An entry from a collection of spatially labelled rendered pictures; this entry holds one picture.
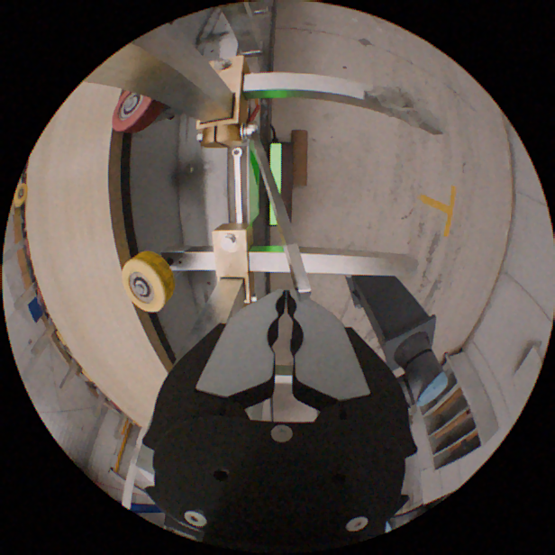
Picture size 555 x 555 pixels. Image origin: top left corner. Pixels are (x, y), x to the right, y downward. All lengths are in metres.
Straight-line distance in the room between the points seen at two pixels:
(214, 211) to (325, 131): 0.82
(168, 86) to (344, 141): 1.07
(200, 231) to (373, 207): 0.94
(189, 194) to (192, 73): 0.41
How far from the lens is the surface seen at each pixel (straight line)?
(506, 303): 2.71
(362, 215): 1.17
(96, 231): 0.33
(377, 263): 0.32
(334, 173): 1.11
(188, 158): 0.53
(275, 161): 0.38
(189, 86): 0.15
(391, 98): 0.28
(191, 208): 0.52
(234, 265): 0.29
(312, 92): 0.26
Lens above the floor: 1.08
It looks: 63 degrees down
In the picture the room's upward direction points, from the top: 175 degrees counter-clockwise
